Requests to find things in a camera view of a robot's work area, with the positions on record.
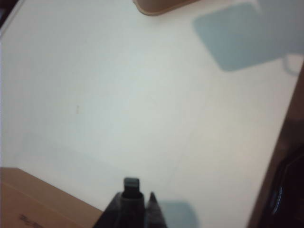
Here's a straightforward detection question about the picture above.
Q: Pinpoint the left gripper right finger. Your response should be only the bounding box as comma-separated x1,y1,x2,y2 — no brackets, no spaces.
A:
144,191,168,228

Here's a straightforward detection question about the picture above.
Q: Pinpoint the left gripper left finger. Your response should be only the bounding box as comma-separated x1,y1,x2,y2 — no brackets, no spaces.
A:
94,191,145,228

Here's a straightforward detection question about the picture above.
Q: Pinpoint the long brown cardboard box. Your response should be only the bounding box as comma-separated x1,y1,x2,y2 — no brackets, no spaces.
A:
0,167,104,228

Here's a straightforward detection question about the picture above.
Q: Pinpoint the beige upturned pulp tray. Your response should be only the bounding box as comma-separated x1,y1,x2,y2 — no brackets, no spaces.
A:
132,0,202,17

